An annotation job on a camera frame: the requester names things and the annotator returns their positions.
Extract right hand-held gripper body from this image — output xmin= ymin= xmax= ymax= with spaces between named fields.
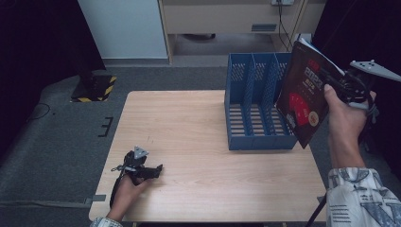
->
xmin=340 ymin=59 xmax=401 ymax=112

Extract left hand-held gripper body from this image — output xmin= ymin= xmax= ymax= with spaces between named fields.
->
xmin=117 ymin=145 xmax=150 ymax=180

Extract black and red book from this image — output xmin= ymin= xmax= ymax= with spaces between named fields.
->
xmin=274 ymin=38 xmax=346 ymax=150

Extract blue plastic file rack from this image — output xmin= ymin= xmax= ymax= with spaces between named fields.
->
xmin=223 ymin=51 xmax=299 ymax=151

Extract person's left hand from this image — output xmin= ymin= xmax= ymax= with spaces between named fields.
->
xmin=107 ymin=174 xmax=149 ymax=219

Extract person's right hand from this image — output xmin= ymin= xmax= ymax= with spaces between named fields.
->
xmin=323 ymin=83 xmax=378 ymax=149

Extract dark curtain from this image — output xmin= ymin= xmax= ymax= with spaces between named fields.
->
xmin=311 ymin=0 xmax=401 ymax=183
xmin=0 ymin=0 xmax=107 ymax=162

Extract black stand base hazard stripes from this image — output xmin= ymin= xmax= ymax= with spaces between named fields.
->
xmin=70 ymin=70 xmax=118 ymax=103

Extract beige wooden desk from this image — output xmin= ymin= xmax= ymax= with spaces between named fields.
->
xmin=157 ymin=0 xmax=327 ymax=64

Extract white cabinet panel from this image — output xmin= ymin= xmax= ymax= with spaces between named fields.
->
xmin=78 ymin=0 xmax=169 ymax=61

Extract left hand-held gripper cable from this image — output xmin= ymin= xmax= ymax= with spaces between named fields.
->
xmin=109 ymin=174 xmax=126 ymax=209

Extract hand-held gripper cable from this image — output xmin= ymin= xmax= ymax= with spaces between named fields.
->
xmin=109 ymin=174 xmax=126 ymax=209
xmin=305 ymin=193 xmax=329 ymax=227

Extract black hanging power cable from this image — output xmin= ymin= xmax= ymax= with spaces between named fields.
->
xmin=276 ymin=4 xmax=300 ymax=53

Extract thin black floor cable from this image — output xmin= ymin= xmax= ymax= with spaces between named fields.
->
xmin=27 ymin=102 xmax=52 ymax=122

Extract right hand-held gripper cable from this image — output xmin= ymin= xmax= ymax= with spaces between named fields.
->
xmin=305 ymin=193 xmax=329 ymax=227

